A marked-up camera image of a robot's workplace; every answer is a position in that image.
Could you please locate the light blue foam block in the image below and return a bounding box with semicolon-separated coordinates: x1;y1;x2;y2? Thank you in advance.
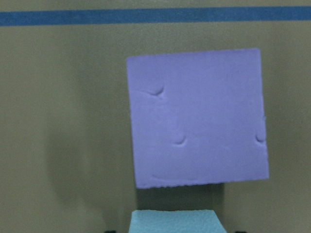
129;210;226;233

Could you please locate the purple foam block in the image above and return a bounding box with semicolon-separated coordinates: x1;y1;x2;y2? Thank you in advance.
127;49;269;189

